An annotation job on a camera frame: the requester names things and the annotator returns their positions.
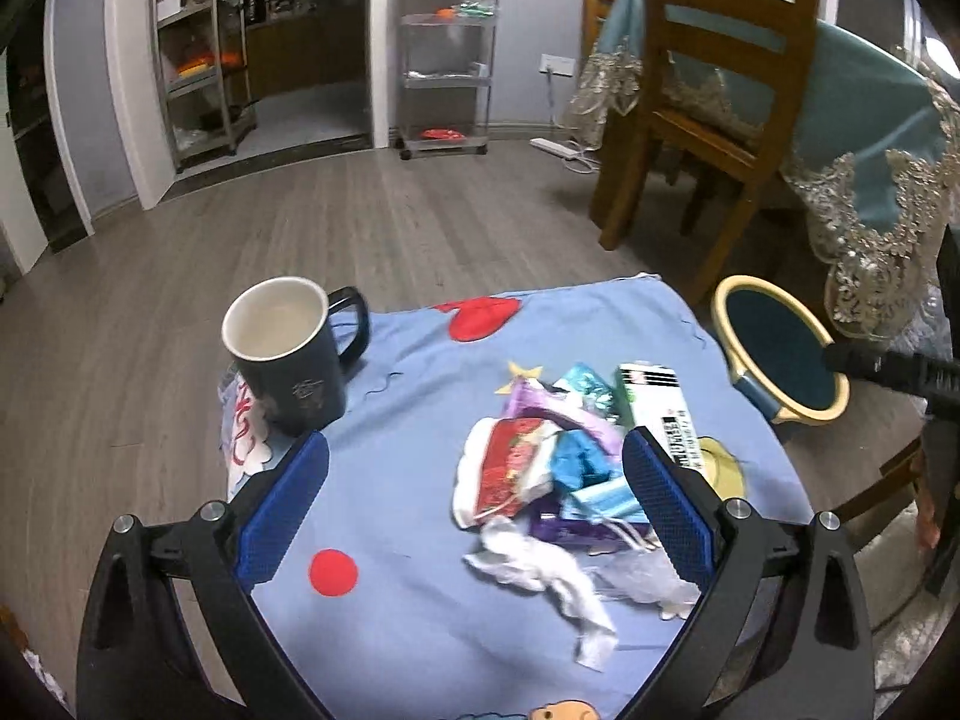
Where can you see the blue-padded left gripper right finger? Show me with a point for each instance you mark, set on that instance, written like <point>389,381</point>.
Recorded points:
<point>780,629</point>

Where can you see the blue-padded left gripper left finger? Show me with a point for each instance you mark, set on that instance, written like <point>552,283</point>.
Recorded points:
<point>136,659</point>

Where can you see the light blue face mask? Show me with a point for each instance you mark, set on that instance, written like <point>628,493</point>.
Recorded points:
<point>612,500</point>

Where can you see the white tissue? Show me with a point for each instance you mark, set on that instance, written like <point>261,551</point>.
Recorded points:
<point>524,562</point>

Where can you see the yellow-rimmed teal trash bin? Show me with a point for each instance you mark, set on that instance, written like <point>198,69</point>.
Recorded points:
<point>774,350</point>

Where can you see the clear plastic film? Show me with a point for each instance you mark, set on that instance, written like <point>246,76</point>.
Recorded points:
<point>647,577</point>

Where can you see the light blue cartoon cloth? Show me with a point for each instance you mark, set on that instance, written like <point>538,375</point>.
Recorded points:
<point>375,604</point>

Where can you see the teal lace-trimmed tablecloth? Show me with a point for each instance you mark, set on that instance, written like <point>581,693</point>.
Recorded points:
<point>874,159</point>

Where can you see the purple small packet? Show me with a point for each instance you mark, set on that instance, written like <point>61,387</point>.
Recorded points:
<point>549,526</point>

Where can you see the blue crumpled glove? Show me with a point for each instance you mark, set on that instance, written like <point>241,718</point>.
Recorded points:
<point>578,462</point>

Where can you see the white medicine box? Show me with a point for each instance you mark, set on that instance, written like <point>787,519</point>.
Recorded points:
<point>649,395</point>

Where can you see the teal foil packet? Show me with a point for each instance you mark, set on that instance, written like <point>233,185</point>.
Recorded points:
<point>588,390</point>

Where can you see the dark blue ceramic mug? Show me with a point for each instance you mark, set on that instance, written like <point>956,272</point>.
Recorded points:
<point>294,344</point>

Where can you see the red floral white wrapper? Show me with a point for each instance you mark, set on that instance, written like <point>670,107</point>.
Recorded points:
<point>504,466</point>

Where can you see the purple snack wrapper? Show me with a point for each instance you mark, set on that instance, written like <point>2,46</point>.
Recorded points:
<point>528,398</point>

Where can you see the wooden dining chair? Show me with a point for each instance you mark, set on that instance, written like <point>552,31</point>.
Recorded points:
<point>722,80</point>

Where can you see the white power strip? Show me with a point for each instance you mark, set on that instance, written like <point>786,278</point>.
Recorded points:
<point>560,150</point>

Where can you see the grey rolling shelf cart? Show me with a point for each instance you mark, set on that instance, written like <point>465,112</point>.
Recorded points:
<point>445,64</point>

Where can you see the metal kitchen storage rack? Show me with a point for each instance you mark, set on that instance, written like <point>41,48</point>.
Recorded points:
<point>202,71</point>

